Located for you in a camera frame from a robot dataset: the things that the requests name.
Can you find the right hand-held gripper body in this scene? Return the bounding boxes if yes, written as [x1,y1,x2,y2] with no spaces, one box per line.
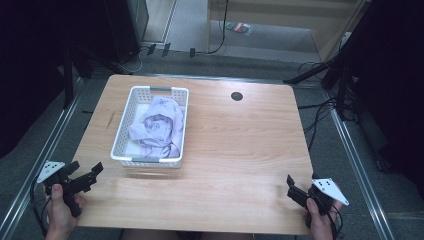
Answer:
[286,177,350,216]

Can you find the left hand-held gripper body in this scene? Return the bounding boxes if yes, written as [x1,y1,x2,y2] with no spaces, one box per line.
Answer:
[36,160,99,218]

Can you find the white plastic basket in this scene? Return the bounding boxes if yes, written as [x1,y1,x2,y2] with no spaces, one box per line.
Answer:
[110,85,190,169]

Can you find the lavender printed garment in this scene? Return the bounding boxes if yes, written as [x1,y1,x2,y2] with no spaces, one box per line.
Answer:
[128,95,186,159]

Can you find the person's left hand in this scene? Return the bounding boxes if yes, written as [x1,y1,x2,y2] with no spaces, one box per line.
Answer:
[44,183,86,240]

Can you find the person's right hand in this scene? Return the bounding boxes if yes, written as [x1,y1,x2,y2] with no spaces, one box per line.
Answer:
[304,197,344,240]

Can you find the black upright stand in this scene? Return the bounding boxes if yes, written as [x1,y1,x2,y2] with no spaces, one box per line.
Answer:
[62,46,75,110]

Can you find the black tripod stand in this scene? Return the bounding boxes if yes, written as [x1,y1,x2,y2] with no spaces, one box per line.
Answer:
[282,0,381,85]

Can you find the black cabinet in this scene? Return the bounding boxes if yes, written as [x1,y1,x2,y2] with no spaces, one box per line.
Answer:
[101,0,150,64]

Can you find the colourful packet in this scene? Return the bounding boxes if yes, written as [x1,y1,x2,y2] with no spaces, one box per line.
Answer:
[225,21,253,36]

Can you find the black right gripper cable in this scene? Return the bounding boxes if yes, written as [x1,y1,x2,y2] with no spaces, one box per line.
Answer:
[327,204,344,240]

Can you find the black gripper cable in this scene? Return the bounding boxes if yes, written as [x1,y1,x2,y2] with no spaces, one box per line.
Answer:
[29,177,52,237]
[327,204,344,240]

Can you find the metal floor rail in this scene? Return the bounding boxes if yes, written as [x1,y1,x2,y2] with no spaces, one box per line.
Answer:
[328,108,398,240]
[0,78,84,240]

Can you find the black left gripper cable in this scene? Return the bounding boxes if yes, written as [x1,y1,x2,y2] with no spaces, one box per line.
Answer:
[29,177,52,237]

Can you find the bundle of black floor cables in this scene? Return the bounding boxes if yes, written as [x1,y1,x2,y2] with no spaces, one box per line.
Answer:
[296,61,359,152]

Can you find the white floor cable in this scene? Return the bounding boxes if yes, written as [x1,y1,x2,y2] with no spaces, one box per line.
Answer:
[117,48,149,75]

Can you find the black hanging cable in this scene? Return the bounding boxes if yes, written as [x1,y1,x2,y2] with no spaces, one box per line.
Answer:
[205,0,230,55]

